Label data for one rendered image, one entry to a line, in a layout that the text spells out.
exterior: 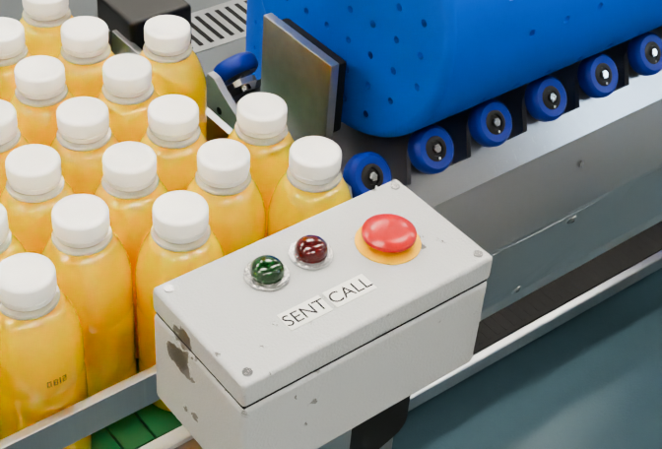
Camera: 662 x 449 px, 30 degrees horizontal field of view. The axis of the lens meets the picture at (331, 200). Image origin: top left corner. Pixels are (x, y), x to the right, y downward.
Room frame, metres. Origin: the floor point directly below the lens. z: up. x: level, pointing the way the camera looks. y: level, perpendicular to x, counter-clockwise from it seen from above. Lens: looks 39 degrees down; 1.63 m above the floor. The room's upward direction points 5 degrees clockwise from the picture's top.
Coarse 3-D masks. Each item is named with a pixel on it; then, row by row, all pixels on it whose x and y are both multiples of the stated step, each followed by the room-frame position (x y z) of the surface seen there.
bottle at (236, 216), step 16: (208, 192) 0.70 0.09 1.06; (224, 192) 0.70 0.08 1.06; (240, 192) 0.71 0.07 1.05; (256, 192) 0.72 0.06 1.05; (224, 208) 0.69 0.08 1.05; (240, 208) 0.70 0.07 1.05; (256, 208) 0.71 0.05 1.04; (224, 224) 0.69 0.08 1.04; (240, 224) 0.69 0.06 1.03; (256, 224) 0.70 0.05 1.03; (224, 240) 0.68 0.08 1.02; (240, 240) 0.69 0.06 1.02; (256, 240) 0.70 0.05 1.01
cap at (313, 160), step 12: (300, 144) 0.74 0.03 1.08; (312, 144) 0.74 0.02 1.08; (324, 144) 0.74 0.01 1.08; (336, 144) 0.74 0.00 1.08; (300, 156) 0.72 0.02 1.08; (312, 156) 0.72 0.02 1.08; (324, 156) 0.72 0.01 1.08; (336, 156) 0.73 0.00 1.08; (300, 168) 0.71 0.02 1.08; (312, 168) 0.71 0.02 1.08; (324, 168) 0.71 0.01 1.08; (336, 168) 0.72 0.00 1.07; (300, 180) 0.71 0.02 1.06; (312, 180) 0.71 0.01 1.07; (324, 180) 0.71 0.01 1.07
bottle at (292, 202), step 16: (288, 176) 0.72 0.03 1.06; (288, 192) 0.72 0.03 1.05; (304, 192) 0.71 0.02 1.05; (320, 192) 0.71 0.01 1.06; (336, 192) 0.72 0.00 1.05; (272, 208) 0.72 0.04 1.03; (288, 208) 0.71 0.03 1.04; (304, 208) 0.70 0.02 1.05; (320, 208) 0.70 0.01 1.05; (272, 224) 0.71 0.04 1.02; (288, 224) 0.70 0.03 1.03
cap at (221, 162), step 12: (204, 144) 0.73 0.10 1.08; (216, 144) 0.73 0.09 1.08; (228, 144) 0.73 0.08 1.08; (240, 144) 0.73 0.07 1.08; (204, 156) 0.71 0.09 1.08; (216, 156) 0.71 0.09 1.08; (228, 156) 0.71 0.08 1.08; (240, 156) 0.72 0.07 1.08; (204, 168) 0.70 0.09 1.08; (216, 168) 0.70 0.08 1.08; (228, 168) 0.70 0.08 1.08; (240, 168) 0.70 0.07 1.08; (204, 180) 0.70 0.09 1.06; (216, 180) 0.70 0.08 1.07; (228, 180) 0.70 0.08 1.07; (240, 180) 0.70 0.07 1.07
